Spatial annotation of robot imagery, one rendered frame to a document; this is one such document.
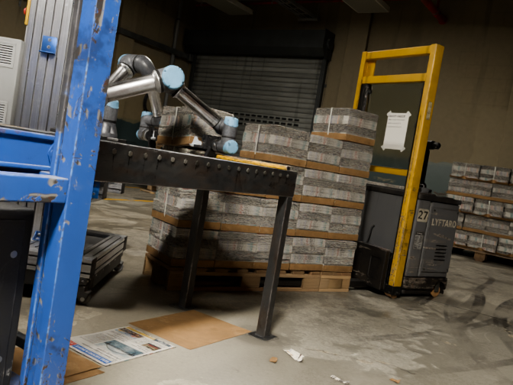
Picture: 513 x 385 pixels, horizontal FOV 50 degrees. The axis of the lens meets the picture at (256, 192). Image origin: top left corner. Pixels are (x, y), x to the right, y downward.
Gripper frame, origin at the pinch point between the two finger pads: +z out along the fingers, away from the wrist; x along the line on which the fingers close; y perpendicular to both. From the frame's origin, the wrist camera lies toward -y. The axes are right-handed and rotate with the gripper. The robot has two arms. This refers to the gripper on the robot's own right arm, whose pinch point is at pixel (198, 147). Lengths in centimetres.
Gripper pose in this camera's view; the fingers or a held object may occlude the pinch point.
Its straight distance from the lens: 313.2
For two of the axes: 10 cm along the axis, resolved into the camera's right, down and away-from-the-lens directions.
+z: -5.8, -1.4, 8.0
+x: -8.0, -1.0, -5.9
